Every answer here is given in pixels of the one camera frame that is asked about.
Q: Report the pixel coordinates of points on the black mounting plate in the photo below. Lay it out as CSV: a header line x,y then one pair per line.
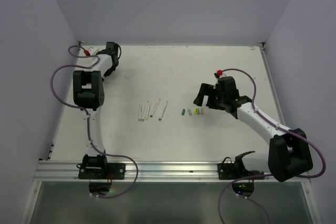
x,y
231,171
111,171

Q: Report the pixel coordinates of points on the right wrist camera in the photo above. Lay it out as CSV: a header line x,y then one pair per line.
x,y
219,74

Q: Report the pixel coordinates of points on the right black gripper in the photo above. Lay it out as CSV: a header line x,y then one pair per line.
x,y
206,88

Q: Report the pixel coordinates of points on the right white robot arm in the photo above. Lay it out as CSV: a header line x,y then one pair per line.
x,y
288,154

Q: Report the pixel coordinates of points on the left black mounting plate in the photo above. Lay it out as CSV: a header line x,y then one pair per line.
x,y
111,171

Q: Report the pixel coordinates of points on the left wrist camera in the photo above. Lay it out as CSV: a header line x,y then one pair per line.
x,y
92,51

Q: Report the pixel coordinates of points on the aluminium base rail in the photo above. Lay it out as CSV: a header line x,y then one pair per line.
x,y
67,171

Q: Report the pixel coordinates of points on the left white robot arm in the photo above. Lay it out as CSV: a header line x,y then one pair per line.
x,y
88,94

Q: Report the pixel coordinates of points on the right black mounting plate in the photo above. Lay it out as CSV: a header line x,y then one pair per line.
x,y
231,171

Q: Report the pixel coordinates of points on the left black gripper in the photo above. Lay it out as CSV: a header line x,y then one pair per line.
x,y
108,72

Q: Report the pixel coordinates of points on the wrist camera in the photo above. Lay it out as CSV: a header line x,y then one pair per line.
x,y
92,51
219,74

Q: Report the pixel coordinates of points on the dark green marker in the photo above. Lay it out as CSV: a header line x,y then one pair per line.
x,y
155,108

